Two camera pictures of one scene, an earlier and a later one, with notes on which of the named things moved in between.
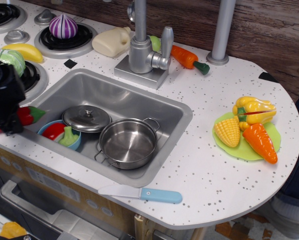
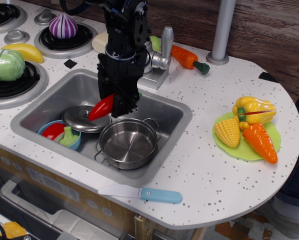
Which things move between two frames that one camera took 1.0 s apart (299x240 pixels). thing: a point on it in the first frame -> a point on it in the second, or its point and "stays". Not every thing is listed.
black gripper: [6, 93] -> [120, 77]
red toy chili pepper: [26, 116] -> [102, 108]
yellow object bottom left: [12, 229] stays
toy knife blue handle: [156, 194] stays
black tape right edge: [266, 76] stays
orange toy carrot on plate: [258, 136] stays
